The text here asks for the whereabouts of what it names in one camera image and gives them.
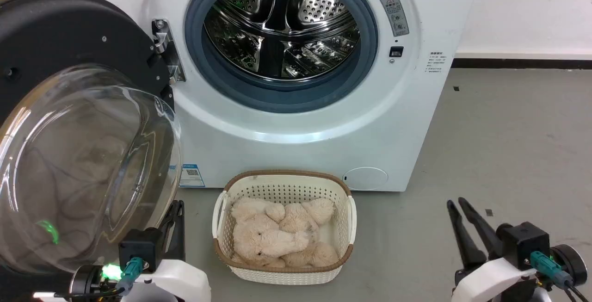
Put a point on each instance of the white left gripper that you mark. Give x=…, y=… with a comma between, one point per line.
x=178, y=281

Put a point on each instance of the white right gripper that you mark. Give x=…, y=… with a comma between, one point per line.
x=495, y=283

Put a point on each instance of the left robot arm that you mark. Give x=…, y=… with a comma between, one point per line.
x=85, y=283

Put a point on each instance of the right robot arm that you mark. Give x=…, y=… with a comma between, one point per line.
x=571, y=262

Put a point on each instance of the white front-load washing machine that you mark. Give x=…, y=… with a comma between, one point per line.
x=314, y=154

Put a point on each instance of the silver metal door hinge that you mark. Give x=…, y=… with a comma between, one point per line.
x=163, y=38

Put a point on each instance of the black washer door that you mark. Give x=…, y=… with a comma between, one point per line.
x=69, y=43

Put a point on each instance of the blue white QR label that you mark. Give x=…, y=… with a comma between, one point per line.
x=191, y=175

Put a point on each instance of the beige plush toy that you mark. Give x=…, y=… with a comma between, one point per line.
x=277, y=235

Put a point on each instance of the cream perforated laundry basket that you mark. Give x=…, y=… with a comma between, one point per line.
x=284, y=186

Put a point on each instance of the round white filter cover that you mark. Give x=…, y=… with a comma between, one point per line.
x=365, y=178

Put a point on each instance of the black baseboard strip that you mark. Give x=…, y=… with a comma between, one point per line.
x=522, y=63

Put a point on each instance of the stainless steel perforated drum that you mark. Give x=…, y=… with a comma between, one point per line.
x=282, y=29

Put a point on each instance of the grey warning sticker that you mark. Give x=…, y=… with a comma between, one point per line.
x=395, y=15

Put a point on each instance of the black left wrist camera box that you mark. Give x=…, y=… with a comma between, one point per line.
x=140, y=249

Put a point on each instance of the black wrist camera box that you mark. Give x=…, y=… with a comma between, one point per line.
x=525, y=242
x=140, y=249

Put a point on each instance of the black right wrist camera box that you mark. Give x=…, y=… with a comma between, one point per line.
x=525, y=242

